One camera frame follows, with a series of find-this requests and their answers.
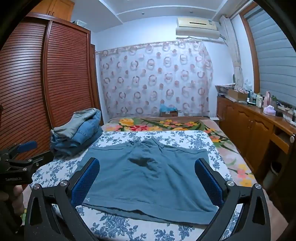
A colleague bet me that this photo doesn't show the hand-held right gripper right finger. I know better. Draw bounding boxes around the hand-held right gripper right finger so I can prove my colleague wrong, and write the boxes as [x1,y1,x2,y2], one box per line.
[195,158,271,241]

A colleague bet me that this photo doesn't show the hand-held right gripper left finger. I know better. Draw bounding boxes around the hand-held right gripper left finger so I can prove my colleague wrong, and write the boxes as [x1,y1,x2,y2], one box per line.
[24,158,100,241]

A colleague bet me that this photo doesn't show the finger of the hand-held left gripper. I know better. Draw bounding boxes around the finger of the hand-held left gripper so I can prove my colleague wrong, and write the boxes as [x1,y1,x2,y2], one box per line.
[5,151,54,173]
[0,141,38,160]

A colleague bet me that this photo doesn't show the teal pants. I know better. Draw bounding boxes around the teal pants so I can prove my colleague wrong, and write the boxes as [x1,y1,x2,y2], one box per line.
[73,137,220,226]

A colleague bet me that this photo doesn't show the person's left forearm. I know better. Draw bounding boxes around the person's left forearm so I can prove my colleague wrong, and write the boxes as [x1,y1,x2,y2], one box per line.
[0,185,23,235]

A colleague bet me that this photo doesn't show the grey folded pants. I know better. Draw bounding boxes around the grey folded pants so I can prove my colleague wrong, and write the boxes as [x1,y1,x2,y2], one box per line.
[51,108,97,139]

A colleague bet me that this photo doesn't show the person's left hand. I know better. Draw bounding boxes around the person's left hand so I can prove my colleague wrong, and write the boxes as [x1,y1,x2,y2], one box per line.
[11,185,25,217]

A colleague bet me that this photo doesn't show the blue folded jeans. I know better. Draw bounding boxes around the blue folded jeans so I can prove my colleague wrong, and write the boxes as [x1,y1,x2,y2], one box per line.
[50,109,104,158]

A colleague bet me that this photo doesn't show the blue floral bedsheet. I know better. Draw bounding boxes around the blue floral bedsheet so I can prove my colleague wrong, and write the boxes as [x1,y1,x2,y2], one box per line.
[31,130,240,241]

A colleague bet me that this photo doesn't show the wooden cabinet counter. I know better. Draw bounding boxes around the wooden cabinet counter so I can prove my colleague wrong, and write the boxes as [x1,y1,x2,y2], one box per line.
[216,95,296,193]

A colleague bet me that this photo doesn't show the grey waste bin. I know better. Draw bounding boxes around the grey waste bin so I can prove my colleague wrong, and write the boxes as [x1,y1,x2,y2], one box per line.
[264,160,283,191]

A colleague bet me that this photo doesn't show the flower-print blanket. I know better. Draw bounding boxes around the flower-print blanket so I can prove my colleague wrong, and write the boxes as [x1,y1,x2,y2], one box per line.
[102,116,257,188]

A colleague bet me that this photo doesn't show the wooden louvered wardrobe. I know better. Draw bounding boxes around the wooden louvered wardrobe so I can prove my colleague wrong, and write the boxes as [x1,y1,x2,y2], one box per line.
[0,11,103,176]

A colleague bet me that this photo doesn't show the blue plastic bag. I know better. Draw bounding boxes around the blue plastic bag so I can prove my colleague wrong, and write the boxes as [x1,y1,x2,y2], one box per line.
[160,103,177,112]

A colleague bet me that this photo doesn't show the circle-patterned sheer curtain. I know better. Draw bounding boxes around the circle-patterned sheer curtain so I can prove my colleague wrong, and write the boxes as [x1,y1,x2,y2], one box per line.
[96,40,214,118]

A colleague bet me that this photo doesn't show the beige tied side curtain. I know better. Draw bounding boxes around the beige tied side curtain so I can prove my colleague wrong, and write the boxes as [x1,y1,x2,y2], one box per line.
[220,15,244,90]

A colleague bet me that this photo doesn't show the wooden overhead cabinet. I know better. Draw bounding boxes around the wooden overhead cabinet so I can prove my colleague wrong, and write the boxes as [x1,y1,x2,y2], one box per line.
[23,0,75,22]

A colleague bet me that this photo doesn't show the grey window blind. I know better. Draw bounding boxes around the grey window blind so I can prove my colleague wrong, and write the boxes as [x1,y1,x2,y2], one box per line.
[244,5,296,109]

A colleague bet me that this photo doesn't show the wooden window frame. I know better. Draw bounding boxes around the wooden window frame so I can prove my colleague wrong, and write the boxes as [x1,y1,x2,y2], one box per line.
[239,9,260,94]

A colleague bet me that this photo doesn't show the wall air conditioner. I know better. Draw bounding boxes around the wall air conditioner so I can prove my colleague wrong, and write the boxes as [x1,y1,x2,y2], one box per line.
[175,17,221,39]

